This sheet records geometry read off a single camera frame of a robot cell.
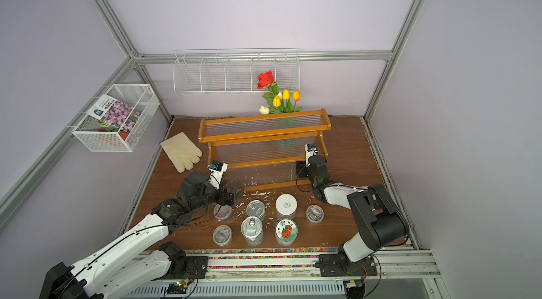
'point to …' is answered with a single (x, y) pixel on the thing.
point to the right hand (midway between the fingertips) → (302, 157)
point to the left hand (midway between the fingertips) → (235, 185)
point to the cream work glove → (182, 152)
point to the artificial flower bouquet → (278, 102)
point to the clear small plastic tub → (222, 213)
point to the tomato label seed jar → (286, 233)
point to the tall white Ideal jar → (286, 206)
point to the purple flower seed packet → (113, 113)
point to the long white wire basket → (233, 70)
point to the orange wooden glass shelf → (262, 150)
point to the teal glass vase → (288, 144)
